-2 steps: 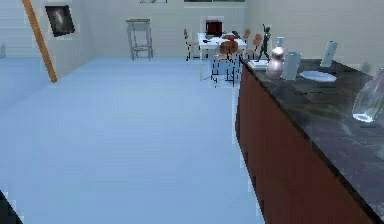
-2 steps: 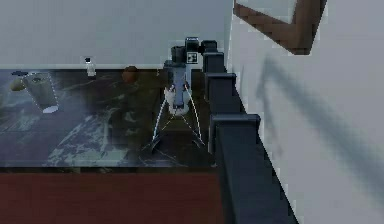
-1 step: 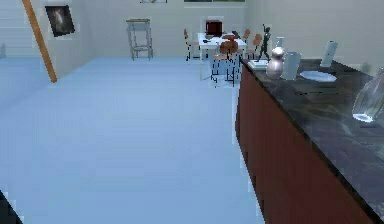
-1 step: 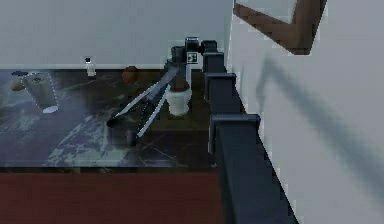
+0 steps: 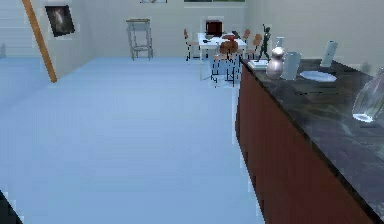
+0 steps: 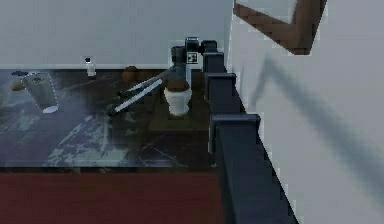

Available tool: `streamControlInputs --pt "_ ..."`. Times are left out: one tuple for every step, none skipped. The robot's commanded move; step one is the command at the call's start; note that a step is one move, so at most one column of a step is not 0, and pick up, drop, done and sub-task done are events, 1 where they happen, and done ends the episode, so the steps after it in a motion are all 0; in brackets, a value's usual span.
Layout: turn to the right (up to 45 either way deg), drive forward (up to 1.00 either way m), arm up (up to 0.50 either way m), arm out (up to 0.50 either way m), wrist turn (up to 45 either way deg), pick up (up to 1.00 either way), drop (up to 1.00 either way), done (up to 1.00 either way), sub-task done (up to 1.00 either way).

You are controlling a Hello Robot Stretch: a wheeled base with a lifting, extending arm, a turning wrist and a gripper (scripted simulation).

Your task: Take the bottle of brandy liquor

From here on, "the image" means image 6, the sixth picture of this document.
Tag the pale yellow round object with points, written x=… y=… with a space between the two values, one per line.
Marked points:
x=16 y=85

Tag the brown round ball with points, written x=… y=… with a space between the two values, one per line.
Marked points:
x=129 y=74

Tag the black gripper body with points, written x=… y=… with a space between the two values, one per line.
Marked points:
x=178 y=68

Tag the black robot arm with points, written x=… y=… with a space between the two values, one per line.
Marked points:
x=246 y=166

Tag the brown framed wall picture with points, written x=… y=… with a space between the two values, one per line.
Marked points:
x=283 y=28

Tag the dark marble counter red cabinet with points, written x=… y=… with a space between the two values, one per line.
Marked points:
x=83 y=143

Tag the dark flat small object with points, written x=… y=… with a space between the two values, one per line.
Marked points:
x=19 y=73

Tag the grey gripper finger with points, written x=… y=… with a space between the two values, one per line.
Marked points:
x=146 y=82
x=138 y=96

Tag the brown wooden board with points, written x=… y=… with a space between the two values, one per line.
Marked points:
x=180 y=123

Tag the clear glass liquor bottle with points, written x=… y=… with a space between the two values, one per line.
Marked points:
x=41 y=90

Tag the white pot with brown top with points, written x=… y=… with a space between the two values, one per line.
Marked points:
x=177 y=100

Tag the small clear bottle black cap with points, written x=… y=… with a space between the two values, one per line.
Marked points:
x=90 y=68

